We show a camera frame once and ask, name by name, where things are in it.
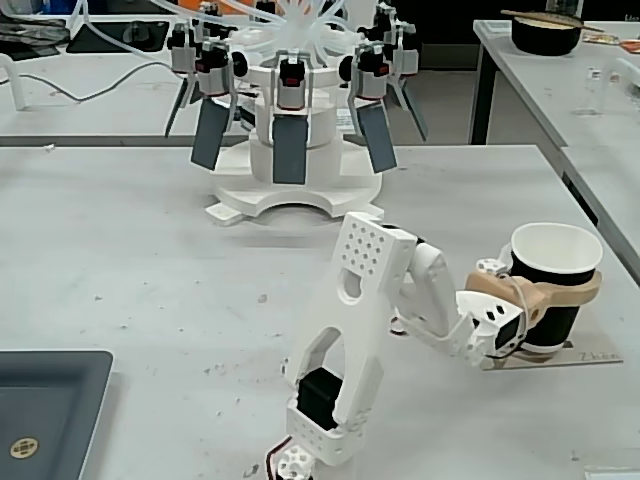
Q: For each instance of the tan gripper body with motor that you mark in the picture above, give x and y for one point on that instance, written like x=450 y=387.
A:
x=542 y=291

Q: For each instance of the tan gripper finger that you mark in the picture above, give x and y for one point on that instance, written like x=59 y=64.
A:
x=575 y=294

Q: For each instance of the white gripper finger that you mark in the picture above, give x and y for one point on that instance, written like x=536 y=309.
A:
x=492 y=266

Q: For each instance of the black paper cup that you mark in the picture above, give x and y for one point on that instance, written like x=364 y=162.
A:
x=555 y=250

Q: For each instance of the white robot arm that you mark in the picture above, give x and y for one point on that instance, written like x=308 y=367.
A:
x=360 y=310

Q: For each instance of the printed paper mat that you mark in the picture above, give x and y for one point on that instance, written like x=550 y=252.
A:
x=595 y=356

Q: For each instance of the black flat mat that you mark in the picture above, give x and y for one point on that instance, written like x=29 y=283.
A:
x=100 y=40

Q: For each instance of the white dispenser machine base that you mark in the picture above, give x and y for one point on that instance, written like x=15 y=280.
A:
x=350 y=195

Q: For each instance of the grey dispenser plate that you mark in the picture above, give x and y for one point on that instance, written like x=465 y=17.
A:
x=412 y=112
x=177 y=107
x=289 y=150
x=207 y=135
x=378 y=140

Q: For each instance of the white flat box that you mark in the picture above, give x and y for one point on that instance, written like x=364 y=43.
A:
x=615 y=474

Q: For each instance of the clear acrylic stand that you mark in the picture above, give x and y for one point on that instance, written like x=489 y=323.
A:
x=607 y=70

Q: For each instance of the black grey pump unit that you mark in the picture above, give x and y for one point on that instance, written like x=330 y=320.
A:
x=371 y=70
x=181 y=50
x=384 y=17
x=209 y=11
x=291 y=80
x=214 y=70
x=407 y=50

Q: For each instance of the black bowl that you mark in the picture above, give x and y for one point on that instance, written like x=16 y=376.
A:
x=545 y=40

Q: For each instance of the orange red packet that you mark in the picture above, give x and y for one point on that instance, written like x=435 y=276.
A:
x=630 y=46

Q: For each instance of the wooden chopstick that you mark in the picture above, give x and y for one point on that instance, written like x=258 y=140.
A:
x=545 y=17

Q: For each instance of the clear tube bundle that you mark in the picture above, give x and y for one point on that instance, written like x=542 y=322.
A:
x=300 y=25

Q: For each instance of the dark grey tray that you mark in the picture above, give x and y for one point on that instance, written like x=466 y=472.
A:
x=50 y=400

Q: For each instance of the dark crumpled bag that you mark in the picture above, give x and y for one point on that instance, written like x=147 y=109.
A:
x=30 y=32

